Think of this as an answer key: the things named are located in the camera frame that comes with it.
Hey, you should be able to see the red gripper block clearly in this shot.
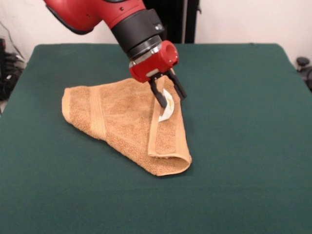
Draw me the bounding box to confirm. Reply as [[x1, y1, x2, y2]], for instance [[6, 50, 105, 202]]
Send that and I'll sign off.
[[128, 40, 187, 108]]

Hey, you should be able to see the tan terry towel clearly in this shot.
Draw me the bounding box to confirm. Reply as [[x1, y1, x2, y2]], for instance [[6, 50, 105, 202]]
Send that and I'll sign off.
[[61, 73, 193, 177]]

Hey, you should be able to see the black stand column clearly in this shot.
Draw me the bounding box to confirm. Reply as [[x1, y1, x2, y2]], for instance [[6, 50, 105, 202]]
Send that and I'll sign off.
[[158, 0, 200, 44]]

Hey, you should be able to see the dark green table cloth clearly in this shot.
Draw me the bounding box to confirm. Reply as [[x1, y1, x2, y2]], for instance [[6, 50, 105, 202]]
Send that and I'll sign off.
[[0, 43, 312, 234]]

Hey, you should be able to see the black equipment and cable pile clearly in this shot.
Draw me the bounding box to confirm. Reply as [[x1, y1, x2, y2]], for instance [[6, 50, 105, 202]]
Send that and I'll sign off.
[[0, 36, 26, 102]]

